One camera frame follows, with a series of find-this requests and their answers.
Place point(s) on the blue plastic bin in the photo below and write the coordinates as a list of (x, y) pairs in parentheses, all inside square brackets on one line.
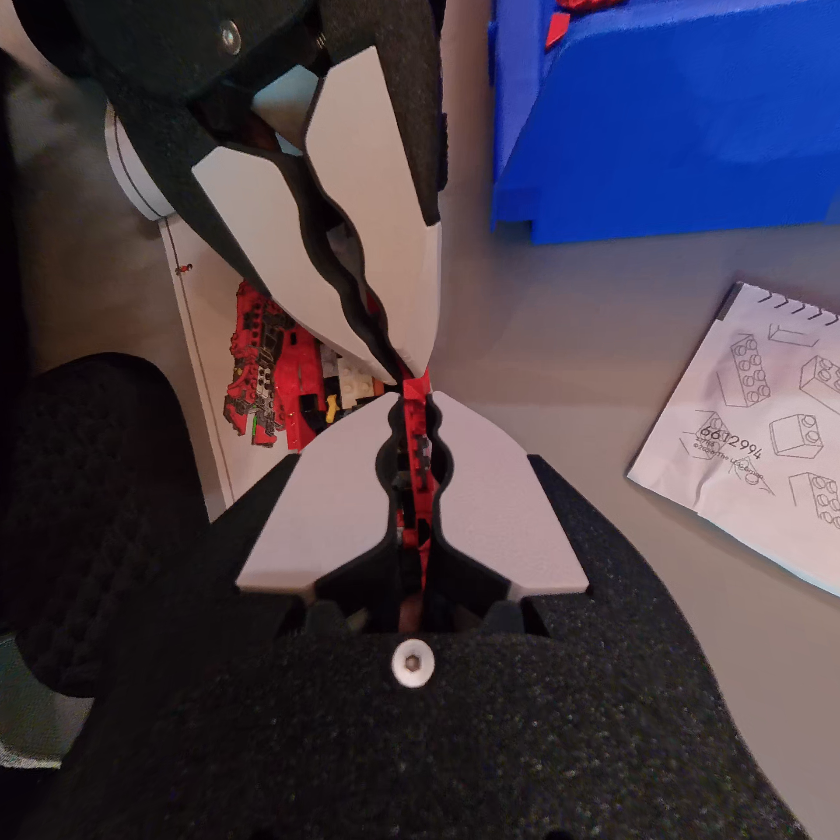
[(656, 131)]

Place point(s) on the long red toy brick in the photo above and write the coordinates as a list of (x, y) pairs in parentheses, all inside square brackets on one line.
[(587, 3)]

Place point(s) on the white building instruction booklet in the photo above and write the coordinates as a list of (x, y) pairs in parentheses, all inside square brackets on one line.
[(203, 341)]

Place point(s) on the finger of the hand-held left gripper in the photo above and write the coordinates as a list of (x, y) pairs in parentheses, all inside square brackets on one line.
[(380, 164), (262, 223)]

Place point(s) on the black padded chair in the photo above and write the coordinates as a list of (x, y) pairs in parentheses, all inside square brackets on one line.
[(85, 492)]

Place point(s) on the white printed paper bag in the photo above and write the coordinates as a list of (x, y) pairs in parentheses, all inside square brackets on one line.
[(722, 525)]

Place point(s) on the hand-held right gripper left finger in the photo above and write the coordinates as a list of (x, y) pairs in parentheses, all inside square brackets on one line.
[(315, 512)]

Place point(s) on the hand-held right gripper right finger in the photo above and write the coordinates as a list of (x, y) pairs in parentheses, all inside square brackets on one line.
[(505, 512)]

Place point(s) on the red toy brick car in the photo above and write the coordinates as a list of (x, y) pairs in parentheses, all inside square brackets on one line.
[(413, 394)]

